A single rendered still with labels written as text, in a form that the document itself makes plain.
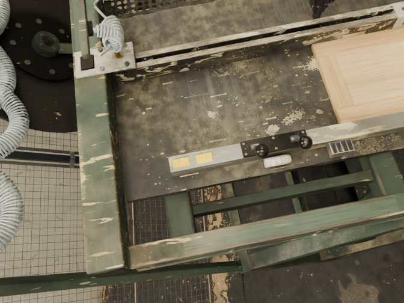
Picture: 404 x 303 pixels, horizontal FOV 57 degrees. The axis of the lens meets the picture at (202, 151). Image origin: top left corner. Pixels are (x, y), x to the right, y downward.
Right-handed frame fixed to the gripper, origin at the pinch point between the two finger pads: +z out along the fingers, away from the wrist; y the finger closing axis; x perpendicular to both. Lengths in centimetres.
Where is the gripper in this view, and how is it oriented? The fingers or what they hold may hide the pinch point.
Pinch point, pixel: (317, 11)
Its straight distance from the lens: 138.1
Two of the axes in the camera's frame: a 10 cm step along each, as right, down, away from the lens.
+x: 1.8, 9.1, -3.7
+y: -9.8, 1.9, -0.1
